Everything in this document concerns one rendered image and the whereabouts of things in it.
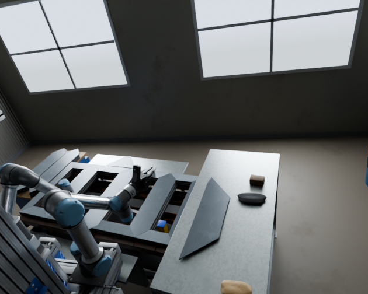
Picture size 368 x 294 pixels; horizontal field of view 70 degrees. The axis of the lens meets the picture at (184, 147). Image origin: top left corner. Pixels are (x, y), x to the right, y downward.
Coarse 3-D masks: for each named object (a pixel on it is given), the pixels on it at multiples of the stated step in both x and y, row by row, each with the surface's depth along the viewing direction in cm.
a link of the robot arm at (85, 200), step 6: (48, 192) 123; (66, 192) 130; (78, 198) 136; (84, 198) 139; (90, 198) 143; (96, 198) 147; (102, 198) 151; (108, 198) 155; (42, 204) 122; (84, 204) 139; (90, 204) 142; (96, 204) 146; (102, 204) 149; (108, 204) 153; (108, 210) 156
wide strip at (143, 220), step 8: (168, 176) 246; (160, 184) 238; (168, 184) 236; (152, 192) 231; (160, 192) 229; (168, 192) 227; (152, 200) 223; (160, 200) 221; (144, 208) 217; (152, 208) 215; (160, 208) 214; (136, 216) 211; (144, 216) 209; (152, 216) 208; (136, 224) 204; (144, 224) 203; (136, 232) 197
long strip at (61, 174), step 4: (68, 164) 290; (68, 168) 284; (60, 172) 280; (64, 172) 279; (56, 176) 275; (60, 176) 274; (52, 180) 270; (56, 180) 269; (52, 184) 264; (40, 192) 256; (36, 196) 253; (40, 196) 252; (32, 200) 249; (36, 200) 248; (28, 204) 245; (32, 204) 244; (24, 208) 241
